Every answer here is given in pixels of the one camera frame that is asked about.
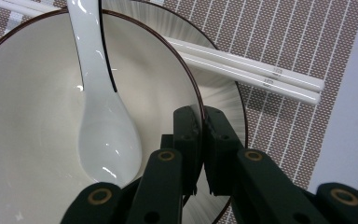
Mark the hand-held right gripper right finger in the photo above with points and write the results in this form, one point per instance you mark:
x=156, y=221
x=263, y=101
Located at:
x=220, y=146

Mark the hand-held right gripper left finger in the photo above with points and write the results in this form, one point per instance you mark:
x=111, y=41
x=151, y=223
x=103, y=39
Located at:
x=189, y=137

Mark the white black-rimmed plate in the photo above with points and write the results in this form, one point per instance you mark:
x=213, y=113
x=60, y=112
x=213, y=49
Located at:
x=227, y=102

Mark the slender white chopstick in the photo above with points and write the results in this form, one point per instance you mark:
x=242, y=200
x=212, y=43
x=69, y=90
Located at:
x=261, y=82
x=261, y=67

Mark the white ceramic spoon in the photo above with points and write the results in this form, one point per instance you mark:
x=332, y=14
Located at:
x=105, y=133

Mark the white black-rimmed bowl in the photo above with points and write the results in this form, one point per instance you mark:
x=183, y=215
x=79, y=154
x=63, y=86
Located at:
x=28, y=109

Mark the brown striped placemat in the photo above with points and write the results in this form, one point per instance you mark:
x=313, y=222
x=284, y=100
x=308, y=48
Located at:
x=292, y=31

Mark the pale blue table mat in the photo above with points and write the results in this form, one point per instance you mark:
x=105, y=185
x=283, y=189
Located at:
x=354, y=109

